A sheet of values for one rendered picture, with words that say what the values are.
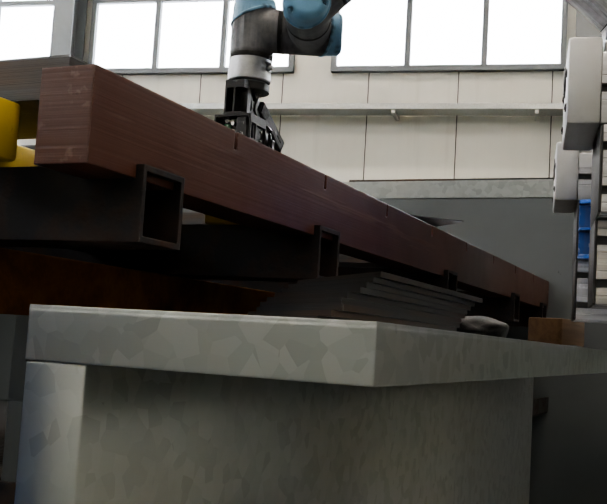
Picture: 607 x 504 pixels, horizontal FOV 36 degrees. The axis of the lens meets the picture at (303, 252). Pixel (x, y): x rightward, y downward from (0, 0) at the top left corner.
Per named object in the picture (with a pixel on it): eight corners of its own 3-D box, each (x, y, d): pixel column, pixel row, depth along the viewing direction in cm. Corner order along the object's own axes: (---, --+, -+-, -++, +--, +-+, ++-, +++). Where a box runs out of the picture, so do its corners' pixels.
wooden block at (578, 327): (561, 349, 153) (562, 318, 154) (526, 347, 157) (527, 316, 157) (584, 350, 161) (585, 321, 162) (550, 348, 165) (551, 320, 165)
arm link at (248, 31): (279, -8, 161) (230, -10, 161) (275, 55, 160) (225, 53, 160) (282, 8, 169) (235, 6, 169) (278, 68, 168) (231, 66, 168)
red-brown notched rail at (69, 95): (33, 164, 57) (42, 67, 58) (529, 308, 205) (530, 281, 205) (87, 162, 56) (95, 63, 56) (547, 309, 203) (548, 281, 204)
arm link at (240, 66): (241, 68, 169) (282, 65, 166) (239, 93, 169) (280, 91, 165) (221, 56, 162) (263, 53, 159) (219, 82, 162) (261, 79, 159)
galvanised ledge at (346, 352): (25, 359, 51) (29, 303, 51) (511, 363, 169) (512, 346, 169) (373, 387, 43) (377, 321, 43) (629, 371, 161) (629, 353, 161)
